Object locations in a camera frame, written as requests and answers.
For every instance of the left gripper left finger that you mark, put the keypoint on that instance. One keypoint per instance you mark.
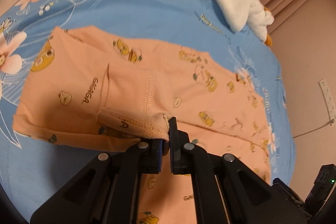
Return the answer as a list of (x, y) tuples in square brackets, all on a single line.
[(106, 190)]

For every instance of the blue floral bed sheet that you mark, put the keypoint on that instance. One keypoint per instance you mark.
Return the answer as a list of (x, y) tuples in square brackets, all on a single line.
[(33, 170)]

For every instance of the white wall power strip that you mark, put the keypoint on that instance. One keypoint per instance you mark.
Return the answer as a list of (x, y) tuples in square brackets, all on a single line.
[(326, 92)]

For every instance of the orange bear print shirt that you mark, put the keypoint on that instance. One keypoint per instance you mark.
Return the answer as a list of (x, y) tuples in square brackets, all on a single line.
[(91, 89)]

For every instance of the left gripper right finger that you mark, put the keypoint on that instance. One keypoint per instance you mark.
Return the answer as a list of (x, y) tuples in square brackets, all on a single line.
[(225, 189)]

